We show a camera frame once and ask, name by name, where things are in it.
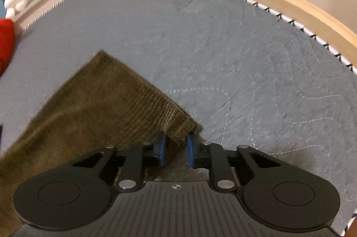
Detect red folded blanket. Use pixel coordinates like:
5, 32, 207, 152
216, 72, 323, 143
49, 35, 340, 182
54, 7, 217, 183
0, 19, 16, 75

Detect olive corduroy pants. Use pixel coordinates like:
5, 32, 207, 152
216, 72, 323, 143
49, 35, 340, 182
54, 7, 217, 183
1, 51, 200, 236

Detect grey quilted bed cover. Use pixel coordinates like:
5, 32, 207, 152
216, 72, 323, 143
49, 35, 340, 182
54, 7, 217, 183
1, 0, 356, 232

